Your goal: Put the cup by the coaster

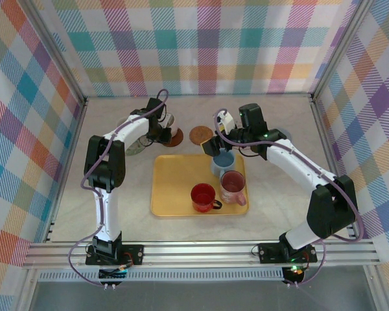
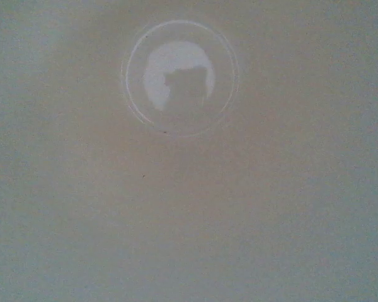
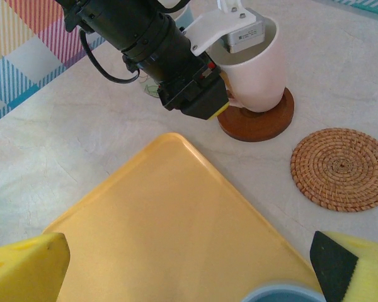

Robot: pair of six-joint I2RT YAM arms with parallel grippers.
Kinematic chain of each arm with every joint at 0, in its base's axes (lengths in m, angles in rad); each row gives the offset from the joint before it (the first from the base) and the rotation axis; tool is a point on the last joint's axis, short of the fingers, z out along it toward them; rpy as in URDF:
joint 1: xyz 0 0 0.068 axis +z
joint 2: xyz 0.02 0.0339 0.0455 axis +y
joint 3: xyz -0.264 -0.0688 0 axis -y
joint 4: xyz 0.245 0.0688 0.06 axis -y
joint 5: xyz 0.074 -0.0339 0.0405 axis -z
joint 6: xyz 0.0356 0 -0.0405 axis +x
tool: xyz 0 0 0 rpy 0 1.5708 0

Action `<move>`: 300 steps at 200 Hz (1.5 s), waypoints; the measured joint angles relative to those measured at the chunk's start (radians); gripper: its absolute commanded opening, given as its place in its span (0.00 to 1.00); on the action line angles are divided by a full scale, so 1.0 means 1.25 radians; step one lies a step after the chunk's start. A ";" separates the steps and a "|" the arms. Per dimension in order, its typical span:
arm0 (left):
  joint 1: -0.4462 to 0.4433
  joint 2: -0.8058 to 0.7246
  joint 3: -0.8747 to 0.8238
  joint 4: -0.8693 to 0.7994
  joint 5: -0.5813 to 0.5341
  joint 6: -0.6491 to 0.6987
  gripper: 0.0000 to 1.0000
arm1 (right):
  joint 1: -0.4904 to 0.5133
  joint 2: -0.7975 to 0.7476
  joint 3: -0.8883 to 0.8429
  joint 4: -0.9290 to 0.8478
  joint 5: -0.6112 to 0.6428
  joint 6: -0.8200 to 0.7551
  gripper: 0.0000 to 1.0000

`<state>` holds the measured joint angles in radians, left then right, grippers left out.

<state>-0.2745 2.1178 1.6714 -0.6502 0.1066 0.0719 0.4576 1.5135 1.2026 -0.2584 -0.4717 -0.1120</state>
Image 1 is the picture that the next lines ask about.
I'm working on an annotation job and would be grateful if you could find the white pink mug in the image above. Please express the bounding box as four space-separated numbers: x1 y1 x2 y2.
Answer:
163 113 180 136

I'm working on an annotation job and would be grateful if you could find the pink floral mug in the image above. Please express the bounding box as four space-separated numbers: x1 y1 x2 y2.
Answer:
218 170 248 207

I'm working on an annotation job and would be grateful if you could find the red enamel mug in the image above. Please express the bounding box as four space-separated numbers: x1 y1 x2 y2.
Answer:
190 183 223 214

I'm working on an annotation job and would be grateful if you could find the brown wooden round coaster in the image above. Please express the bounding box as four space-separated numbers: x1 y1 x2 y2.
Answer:
161 128 185 148

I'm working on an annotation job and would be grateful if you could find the woven rattan round coaster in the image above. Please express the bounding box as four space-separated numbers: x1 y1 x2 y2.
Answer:
189 124 213 145

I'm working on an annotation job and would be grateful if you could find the tulip print round coaster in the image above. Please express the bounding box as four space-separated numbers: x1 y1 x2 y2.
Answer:
125 137 150 157

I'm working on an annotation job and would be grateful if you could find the yellow rectangular tray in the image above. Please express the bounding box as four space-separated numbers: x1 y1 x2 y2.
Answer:
150 154 250 217

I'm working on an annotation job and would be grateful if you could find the black controller board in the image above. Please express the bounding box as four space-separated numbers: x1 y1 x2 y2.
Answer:
281 265 307 286
99 267 129 286

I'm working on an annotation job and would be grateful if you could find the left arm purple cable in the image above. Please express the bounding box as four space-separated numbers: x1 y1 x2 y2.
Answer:
67 89 169 289

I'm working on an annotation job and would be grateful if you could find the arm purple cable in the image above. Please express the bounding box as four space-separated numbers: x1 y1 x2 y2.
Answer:
213 108 364 288
67 89 169 289

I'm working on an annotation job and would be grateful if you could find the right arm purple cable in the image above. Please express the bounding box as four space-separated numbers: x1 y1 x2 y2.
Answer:
213 108 364 288

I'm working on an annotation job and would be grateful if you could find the thin aluminium cross rail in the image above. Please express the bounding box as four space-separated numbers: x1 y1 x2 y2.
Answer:
84 93 314 98

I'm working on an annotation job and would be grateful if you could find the wide aluminium mounting rail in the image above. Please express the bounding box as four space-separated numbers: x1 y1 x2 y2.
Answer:
22 238 382 270

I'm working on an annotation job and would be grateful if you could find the aluminium frame post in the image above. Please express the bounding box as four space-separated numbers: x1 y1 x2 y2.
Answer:
309 0 375 101
24 0 88 104

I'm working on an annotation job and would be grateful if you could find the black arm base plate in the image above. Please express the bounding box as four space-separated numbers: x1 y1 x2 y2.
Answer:
85 244 145 266
257 242 318 265

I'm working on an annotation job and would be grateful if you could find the white slotted cable duct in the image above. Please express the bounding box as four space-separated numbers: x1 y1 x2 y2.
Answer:
38 270 285 282

